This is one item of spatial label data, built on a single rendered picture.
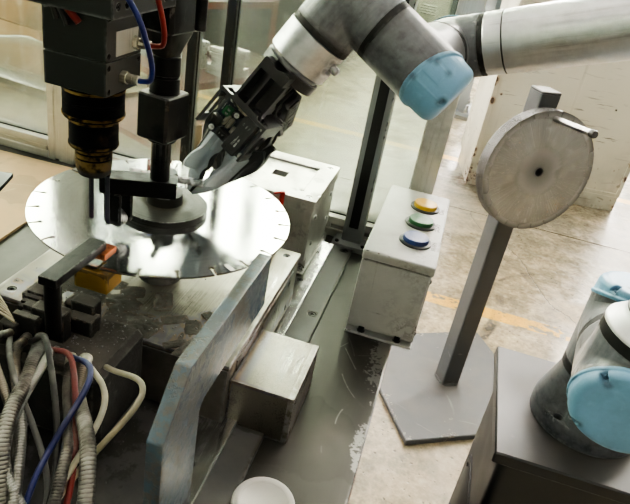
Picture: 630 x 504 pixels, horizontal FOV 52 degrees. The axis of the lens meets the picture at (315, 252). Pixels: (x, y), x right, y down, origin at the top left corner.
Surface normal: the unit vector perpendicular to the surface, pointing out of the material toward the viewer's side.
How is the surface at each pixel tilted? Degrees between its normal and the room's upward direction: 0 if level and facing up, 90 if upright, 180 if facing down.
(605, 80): 90
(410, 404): 0
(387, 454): 0
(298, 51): 79
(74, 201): 0
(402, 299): 90
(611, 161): 90
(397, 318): 90
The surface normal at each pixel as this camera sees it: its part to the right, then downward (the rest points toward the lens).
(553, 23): -0.45, -0.04
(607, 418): -0.45, 0.48
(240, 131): -0.28, 0.24
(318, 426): 0.17, -0.86
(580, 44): -0.34, 0.68
